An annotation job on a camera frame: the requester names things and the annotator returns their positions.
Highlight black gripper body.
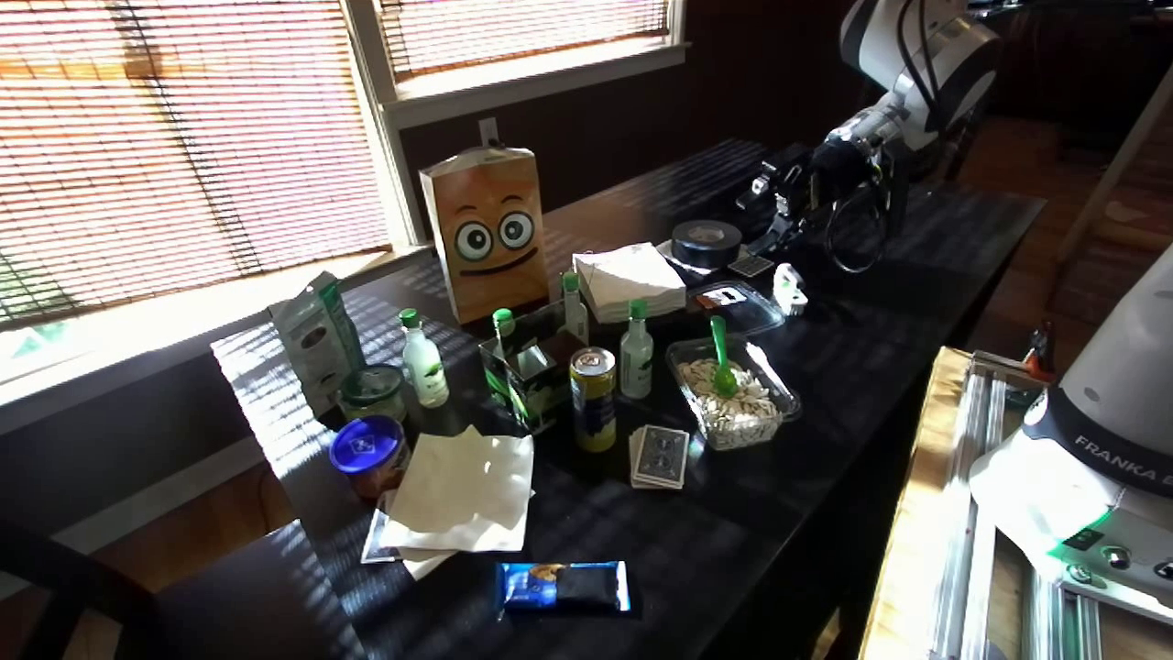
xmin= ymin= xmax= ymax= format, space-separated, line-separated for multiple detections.
xmin=744 ymin=136 xmax=909 ymax=274

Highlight green plastic spoon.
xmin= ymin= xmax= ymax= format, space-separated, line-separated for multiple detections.
xmin=703 ymin=313 xmax=744 ymax=401

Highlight clear lunch box with seeds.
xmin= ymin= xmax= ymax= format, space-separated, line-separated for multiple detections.
xmin=664 ymin=338 xmax=804 ymax=455

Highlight glass jar dark lid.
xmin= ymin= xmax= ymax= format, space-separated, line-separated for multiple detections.
xmin=336 ymin=362 xmax=413 ymax=426

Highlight jar with blue lid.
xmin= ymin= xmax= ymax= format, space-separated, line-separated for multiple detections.
xmin=328 ymin=414 xmax=411 ymax=499

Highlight crumpled white paper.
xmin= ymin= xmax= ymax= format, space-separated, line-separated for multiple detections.
xmin=769 ymin=260 xmax=814 ymax=320

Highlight white napkin stack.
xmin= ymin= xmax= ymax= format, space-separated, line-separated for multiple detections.
xmin=568 ymin=239 xmax=694 ymax=326

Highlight clear bottle green cap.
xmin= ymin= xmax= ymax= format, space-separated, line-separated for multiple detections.
xmin=616 ymin=297 xmax=661 ymax=403
xmin=559 ymin=266 xmax=595 ymax=348

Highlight playing card deck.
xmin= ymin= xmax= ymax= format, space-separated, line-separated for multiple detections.
xmin=622 ymin=420 xmax=698 ymax=494

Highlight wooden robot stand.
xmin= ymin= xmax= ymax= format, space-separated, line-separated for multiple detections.
xmin=857 ymin=343 xmax=1173 ymax=660

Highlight brown paper bag with face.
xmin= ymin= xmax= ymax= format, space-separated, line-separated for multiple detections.
xmin=413 ymin=112 xmax=559 ymax=326

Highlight small window blind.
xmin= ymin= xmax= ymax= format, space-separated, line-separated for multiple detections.
xmin=369 ymin=0 xmax=680 ymax=81

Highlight white bottle green cap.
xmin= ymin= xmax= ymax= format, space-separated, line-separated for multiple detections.
xmin=395 ymin=305 xmax=453 ymax=412

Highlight loose white paper sheets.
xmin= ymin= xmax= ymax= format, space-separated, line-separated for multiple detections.
xmin=361 ymin=420 xmax=538 ymax=584

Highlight blue snack bar wrapper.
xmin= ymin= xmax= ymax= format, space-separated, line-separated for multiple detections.
xmin=495 ymin=556 xmax=638 ymax=618

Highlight large window blind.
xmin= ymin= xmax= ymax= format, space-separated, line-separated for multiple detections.
xmin=0 ymin=0 xmax=395 ymax=326

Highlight black wooden chair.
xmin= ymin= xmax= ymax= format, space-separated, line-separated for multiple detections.
xmin=0 ymin=516 xmax=169 ymax=660

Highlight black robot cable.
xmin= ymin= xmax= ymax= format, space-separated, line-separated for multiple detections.
xmin=890 ymin=0 xmax=950 ymax=122

